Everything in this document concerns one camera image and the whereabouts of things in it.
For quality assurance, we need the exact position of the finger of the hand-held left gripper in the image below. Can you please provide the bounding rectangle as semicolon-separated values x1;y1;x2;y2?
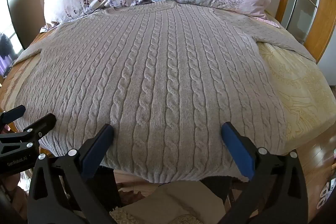
0;113;57;155
0;105;26;126

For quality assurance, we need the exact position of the beige cable-knit sweater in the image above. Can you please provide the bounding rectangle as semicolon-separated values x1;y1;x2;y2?
5;1;315;184

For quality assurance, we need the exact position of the window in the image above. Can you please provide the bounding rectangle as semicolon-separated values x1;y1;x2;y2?
0;27;25;78

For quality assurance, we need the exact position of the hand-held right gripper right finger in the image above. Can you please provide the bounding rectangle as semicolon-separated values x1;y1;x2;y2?
222;122;308;224

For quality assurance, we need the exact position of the beige folded cloth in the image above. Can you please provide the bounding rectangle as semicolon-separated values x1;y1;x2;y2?
109;181;219;224

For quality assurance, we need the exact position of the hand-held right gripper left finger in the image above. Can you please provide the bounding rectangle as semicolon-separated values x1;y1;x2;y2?
28;123;115;224

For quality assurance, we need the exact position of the white patterned slipper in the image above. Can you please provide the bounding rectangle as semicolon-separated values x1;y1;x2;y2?
316;176;336;209

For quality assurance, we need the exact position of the yellow patterned bed sheet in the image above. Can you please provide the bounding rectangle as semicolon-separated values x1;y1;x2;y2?
0;27;336;159

